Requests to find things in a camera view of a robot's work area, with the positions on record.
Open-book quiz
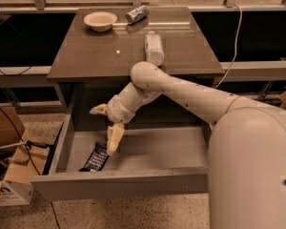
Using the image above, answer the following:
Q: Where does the silver crushed can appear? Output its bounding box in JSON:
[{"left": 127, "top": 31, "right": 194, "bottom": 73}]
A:
[{"left": 125, "top": 5, "right": 150, "bottom": 25}]

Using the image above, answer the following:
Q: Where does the white plastic bottle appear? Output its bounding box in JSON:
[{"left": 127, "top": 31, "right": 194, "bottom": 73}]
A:
[{"left": 144, "top": 31, "right": 164, "bottom": 67}]

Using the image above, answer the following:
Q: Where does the white bowl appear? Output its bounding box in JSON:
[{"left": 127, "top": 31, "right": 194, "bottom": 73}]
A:
[{"left": 83, "top": 11, "right": 117, "bottom": 32}]

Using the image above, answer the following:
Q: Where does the open grey top drawer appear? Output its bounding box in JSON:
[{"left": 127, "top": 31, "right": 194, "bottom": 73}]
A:
[{"left": 31, "top": 83, "right": 214, "bottom": 202}]

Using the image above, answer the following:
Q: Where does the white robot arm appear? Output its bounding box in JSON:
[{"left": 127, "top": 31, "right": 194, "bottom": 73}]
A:
[{"left": 91, "top": 62, "right": 286, "bottom": 229}]

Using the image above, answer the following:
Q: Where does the dark blue rxbar wrapper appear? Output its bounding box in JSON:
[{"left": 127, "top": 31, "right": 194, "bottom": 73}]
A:
[{"left": 80, "top": 142, "right": 109, "bottom": 172}]

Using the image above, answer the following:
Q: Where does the black cable on floor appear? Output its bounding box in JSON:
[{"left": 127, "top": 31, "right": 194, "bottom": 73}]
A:
[{"left": 0, "top": 102, "right": 62, "bottom": 229}]

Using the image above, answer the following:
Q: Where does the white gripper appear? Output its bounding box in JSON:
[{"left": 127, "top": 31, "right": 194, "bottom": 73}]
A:
[{"left": 90, "top": 94, "right": 134, "bottom": 156}]

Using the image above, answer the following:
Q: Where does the open cardboard box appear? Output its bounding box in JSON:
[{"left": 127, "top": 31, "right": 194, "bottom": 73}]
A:
[{"left": 0, "top": 107, "right": 50, "bottom": 206}]

